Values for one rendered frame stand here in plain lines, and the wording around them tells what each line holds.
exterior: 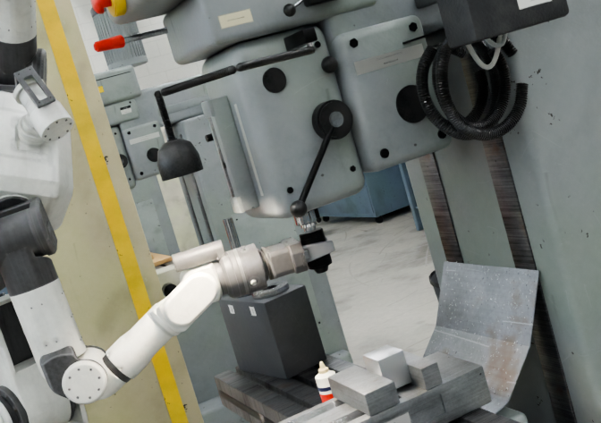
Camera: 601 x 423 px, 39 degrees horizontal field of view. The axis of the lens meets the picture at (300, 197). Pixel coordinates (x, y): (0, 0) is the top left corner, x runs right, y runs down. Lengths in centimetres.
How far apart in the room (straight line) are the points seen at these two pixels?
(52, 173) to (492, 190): 85
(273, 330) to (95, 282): 141
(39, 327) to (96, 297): 168
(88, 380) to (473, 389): 67
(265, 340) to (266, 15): 82
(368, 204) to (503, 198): 726
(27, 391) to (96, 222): 135
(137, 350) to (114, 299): 169
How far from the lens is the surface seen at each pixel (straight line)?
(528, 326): 170
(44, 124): 161
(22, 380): 198
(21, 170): 165
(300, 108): 150
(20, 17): 178
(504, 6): 141
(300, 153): 149
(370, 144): 153
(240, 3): 146
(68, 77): 324
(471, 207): 180
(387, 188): 898
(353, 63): 153
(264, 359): 202
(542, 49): 163
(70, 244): 322
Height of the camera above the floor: 151
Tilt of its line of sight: 7 degrees down
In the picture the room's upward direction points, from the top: 16 degrees counter-clockwise
